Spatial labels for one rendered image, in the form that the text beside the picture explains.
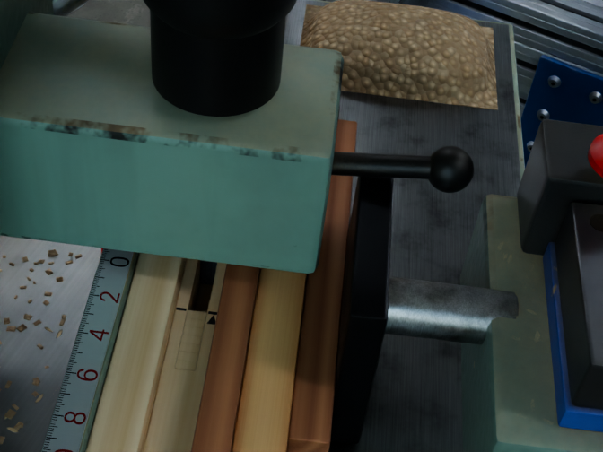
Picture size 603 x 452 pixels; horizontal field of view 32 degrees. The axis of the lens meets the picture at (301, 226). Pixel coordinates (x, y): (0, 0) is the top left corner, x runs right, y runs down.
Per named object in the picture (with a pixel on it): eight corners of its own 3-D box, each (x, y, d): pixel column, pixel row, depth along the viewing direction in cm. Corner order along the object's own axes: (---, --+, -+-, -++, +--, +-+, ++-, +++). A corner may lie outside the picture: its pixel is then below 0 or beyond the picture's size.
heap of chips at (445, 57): (497, 110, 63) (508, 73, 61) (293, 85, 63) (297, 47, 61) (493, 28, 69) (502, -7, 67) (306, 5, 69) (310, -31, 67)
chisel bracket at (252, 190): (313, 300, 45) (335, 159, 39) (-5, 261, 45) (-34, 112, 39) (327, 184, 50) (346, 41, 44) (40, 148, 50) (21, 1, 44)
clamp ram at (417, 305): (493, 463, 46) (545, 339, 39) (325, 442, 46) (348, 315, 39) (486, 305, 52) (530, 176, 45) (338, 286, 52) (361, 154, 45)
